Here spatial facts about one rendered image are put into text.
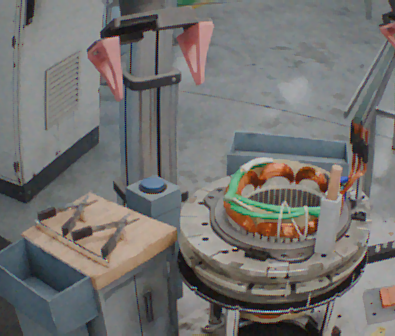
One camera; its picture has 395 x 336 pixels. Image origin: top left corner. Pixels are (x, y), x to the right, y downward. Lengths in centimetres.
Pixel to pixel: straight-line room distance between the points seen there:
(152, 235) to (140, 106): 39
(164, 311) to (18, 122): 219
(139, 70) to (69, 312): 61
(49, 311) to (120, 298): 17
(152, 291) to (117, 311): 9
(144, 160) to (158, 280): 39
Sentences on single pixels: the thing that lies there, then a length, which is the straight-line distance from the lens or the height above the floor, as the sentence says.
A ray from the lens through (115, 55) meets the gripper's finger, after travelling 80.
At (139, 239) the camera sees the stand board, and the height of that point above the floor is 106.
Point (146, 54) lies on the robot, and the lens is 145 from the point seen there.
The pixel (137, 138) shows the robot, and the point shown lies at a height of 105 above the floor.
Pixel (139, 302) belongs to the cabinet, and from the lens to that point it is 118.
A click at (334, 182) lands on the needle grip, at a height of 121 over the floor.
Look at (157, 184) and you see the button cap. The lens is 134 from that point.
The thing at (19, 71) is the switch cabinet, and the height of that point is 71.
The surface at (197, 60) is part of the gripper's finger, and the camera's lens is 85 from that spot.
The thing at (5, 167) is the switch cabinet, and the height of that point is 18.
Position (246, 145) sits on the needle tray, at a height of 104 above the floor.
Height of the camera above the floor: 166
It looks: 26 degrees down
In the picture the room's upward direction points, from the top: straight up
